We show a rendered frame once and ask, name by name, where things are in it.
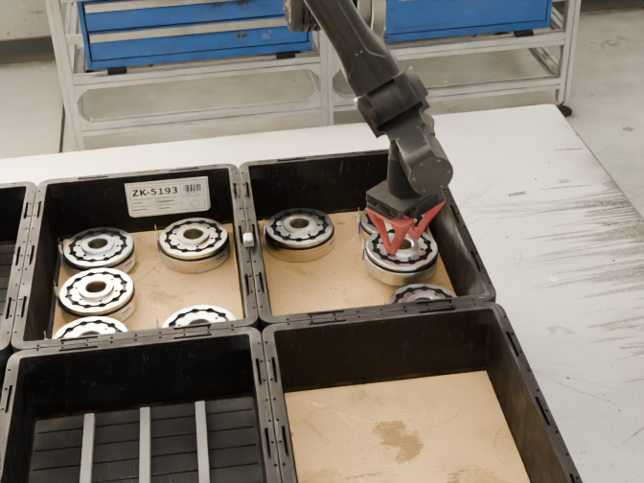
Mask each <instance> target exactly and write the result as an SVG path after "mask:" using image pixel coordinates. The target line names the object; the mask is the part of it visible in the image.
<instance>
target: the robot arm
mask: <svg viewBox="0 0 644 483"><path fill-rule="evenodd" d="M304 1H305V3H306V4H307V6H308V8H309V9H310V11H311V13H312V15H313V16H314V18H315V19H316V21H317V23H318V24H319V26H320V27H321V29H322V31H323V32H324V34H325V35H326V37H327V38H328V39H329V41H330V42H331V44H332V45H333V48H334V50H335V52H336V55H337V57H338V60H339V63H340V68H341V72H342V74H343V76H344V78H345V80H346V82H348V84H349V85H350V87H351V88H352V90H353V92H354V93H355V95H356V98H354V102H355V104H356V106H357V110H359V112H360V114H361V115H362V117H363V118H364V120H365V122H366V123H367V125H368V126H369V128H371V130H372V131H373V133H374V135H375V136H376V138H377V139H378V138H379V137H381V136H382V135H387V138H388V140H389V142H390V143H389V155H388V168H387V179H386V180H385V181H383V182H381V183H380V184H379V185H377V186H375V187H374V188H372V189H370V190H368V191H367V192H366V201H367V205H366V212H367V214H368V215H369V217H370V219H371V220H372V222H373V223H374V224H375V226H376V228H377V230H378V231H379V235H380V237H381V240H382V242H383V245H384V247H385V250H386V252H388V253H389V254H391V255H393V256H394V255H396V253H397V251H398V249H399V248H400V246H401V244H402V242H403V239H404V238H405V236H406V234H407V232H408V235H409V236H411V237H413V238H415V239H416V240H418V239H419V238H420V237H421V235H422V234H423V232H424V231H425V229H426V228H427V226H428V225H429V224H430V222H431V221H432V220H433V218H434V217H435V216H436V214H437V213H438V212H439V211H440V209H441V208H442V207H443V205H444V204H445V196H444V195H443V194H441V193H439V192H441V191H445V192H446V191H447V186H448V184H449V183H450V181H451V180H452V177H453V167H452V165H451V164H450V162H449V159H448V157H447V155H446V153H445V151H444V150H443V148H442V146H441V144H440V142H439V140H438V139H437V138H436V137H435V135H436V133H435V131H434V126H435V121H434V119H433V118H432V117H431V116H430V115H428V114H426V113H425V110H427V109H428V108H430V105H429V104H428V102H427V100H426V96H427V95H428V92H427V90H426V88H425V86H424V84H423V83H422V81H421V79H420V77H419V76H418V74H417V72H416V70H415V69H414V67H413V66H410V67H409V68H408V67H406V68H404V69H402V67H401V66H400V64H399V62H398V61H397V59H396V57H395V55H394V54H393V52H390V51H389V49H388V47H387V46H386V45H385V43H384V42H383V40H382V39H380V38H379V37H377V36H376V35H375V33H374V32H373V31H372V30H371V29H370V28H369V27H368V25H367V24H366V23H365V21H364V20H363V18H362V17H361V15H360V13H359V12H358V10H357V8H356V6H355V4H354V3H353V1H352V0H304ZM424 213H425V216H424V217H423V219H422V220H421V222H420V224H419V225H418V227H417V229H415V225H414V219H416V218H417V217H419V216H421V215H422V214H424ZM403 215H404V217H403ZM384 221H387V222H388V223H390V224H391V227H392V228H393V229H394V230H395V231H396V232H395V237H394V240H393V242H392V244H391V243H390V240H389V237H388V233H387V230H386V226H385V223H384Z"/></svg>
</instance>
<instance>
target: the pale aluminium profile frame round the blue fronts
mask: <svg viewBox="0 0 644 483"><path fill-rule="evenodd" d="M77 1H86V0H45V3H46V9H47V13H48V19H49V24H50V30H51V35H52V40H53V45H54V51H55V56H56V61H57V70H58V76H59V81H60V87H61V92H62V98H63V102H64V108H65V113H66V119H67V124H68V129H69V134H70V140H71V145H72V151H80V150H85V143H84V137H83V136H91V135H102V134H111V133H121V132H131V131H140V130H150V129H159V128H169V127H187V126H197V125H207V124H216V123H226V122H236V121H245V120H255V119H265V118H275V117H285V116H294V115H304V114H313V113H320V123H321V126H322V127H325V126H333V125H334V111H342V110H352V109H357V106H356V104H355V102H354V98H356V95H355V94H348V95H343V93H339V92H338V91H337V90H335V89H334V86H333V77H334V75H335V74H336V73H337V72H338V71H339V70H340V63H339V60H338V57H337V55H336V52H335V50H333V48H332V44H331V42H330V41H329V39H328V38H327V37H326V35H325V34H324V32H323V31H321V30H320V31H317V32H316V31H313V32H312V48H313V49H312V50H303V51H292V52H282V53H276V56H270V57H250V58H239V59H228V60H219V61H208V62H198V63H187V64H176V65H166V66H156V67H146V68H135V69H127V67H115V68H107V71H103V72H94V71H92V70H85V68H86V67H87V62H86V56H85V51H84V45H83V39H82V33H81V23H80V17H79V11H78V5H77ZM559 1H565V2H564V11H563V17H562V16H561V15H560V14H559V13H558V12H557V10H556V9H555V8H554V7H553V6H552V8H551V17H550V28H551V30H550V31H539V32H533V30H521V31H514V33H513V34H510V33H506V32H501V33H495V34H494V35H488V36H478V37H468V38H457V39H447V40H436V41H426V42H415V43H405V44H395V45H386V46H387V47H388V49H389V51H390V52H393V54H394V55H395V57H396V59H397V60H401V59H412V58H431V57H441V56H451V55H462V54H471V53H482V52H492V51H502V50H513V49H523V48H527V49H528V50H529V51H530V53H531V54H532V55H533V56H534V58H535V59H536V60H537V61H538V63H539V64H540V65H541V67H542V68H543V69H544V70H545V72H546V73H547V74H548V75H544V76H534V77H524V78H514V79H505V80H486V81H476V82H466V83H456V84H447V85H436V86H427V87H426V88H425V89H426V90H427V92H428V95H427V96H425V98H426V100H427V102H439V101H448V100H458V99H467V98H477V97H487V96H496V95H506V94H516V93H525V92H535V91H544V90H554V89H555V98H554V99H555V100H556V101H557V103H558V104H557V107H558V108H559V110H560V111H561V112H562V114H563V115H564V116H565V117H568V116H570V115H571V113H572V109H571V108H570V107H568V106H566V105H563V103H569V95H570V86H571V79H572V70H573V62H574V55H575V46H576V38H577V31H578V22H579V14H580V6H581V0H552V2H559ZM63 2H67V9H66V18H65V28H64V22H63V16H62V10H61V5H60V3H63ZM553 45H559V46H560V49H559V50H560V53H559V61H557V60H556V59H555V57H554V56H553V55H552V54H551V53H550V51H549V50H548V49H547V48H546V47H545V46H553ZM299 69H307V72H308V74H309V77H310V82H311V85H312V87H313V90H314V93H313V94H312V95H311V96H309V98H308V99H299V100H289V101H279V102H269V103H251V104H240V105H230V106H221V107H211V108H200V109H191V110H181V111H172V112H161V113H151V114H142V115H132V116H122V117H112V118H102V119H93V118H90V117H88V116H87V115H85V114H84V113H83V108H84V92H86V91H87V89H96V88H106V87H116V86H126V85H136V84H147V83H157V82H167V81H186V80H197V79H207V78H217V77H228V76H237V75H248V74H258V73H268V72H279V71H288V70H299Z"/></svg>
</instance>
